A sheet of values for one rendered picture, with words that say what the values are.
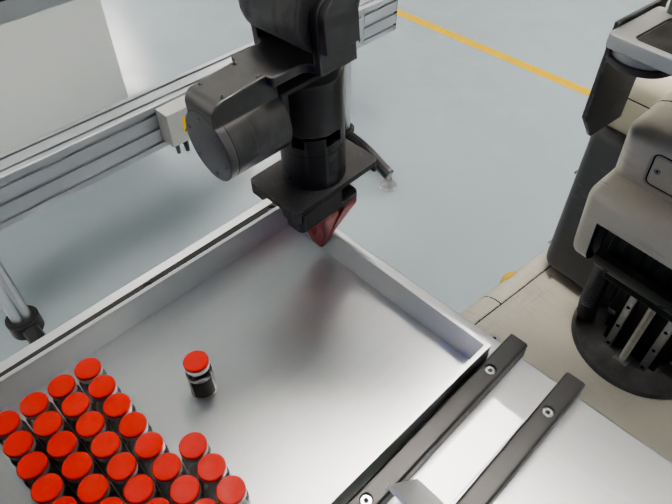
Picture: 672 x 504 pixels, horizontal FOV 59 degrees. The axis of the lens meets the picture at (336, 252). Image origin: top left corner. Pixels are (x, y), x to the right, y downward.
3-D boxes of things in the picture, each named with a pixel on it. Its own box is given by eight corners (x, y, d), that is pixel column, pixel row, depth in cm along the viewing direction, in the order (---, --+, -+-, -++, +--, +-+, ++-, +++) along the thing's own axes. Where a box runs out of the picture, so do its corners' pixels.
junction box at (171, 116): (173, 148, 145) (166, 116, 138) (162, 139, 147) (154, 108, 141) (213, 127, 151) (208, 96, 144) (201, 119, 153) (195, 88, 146)
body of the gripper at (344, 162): (250, 194, 55) (238, 129, 49) (330, 143, 59) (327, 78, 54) (297, 230, 51) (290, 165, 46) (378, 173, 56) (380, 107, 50)
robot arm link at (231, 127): (359, -17, 39) (279, -45, 44) (216, 49, 35) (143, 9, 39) (366, 135, 48) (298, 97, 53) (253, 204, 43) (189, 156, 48)
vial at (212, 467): (217, 513, 44) (207, 488, 41) (200, 491, 45) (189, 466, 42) (240, 492, 45) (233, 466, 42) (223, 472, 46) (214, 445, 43)
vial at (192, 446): (199, 491, 45) (188, 465, 42) (183, 471, 47) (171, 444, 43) (222, 471, 46) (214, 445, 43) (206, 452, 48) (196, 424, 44)
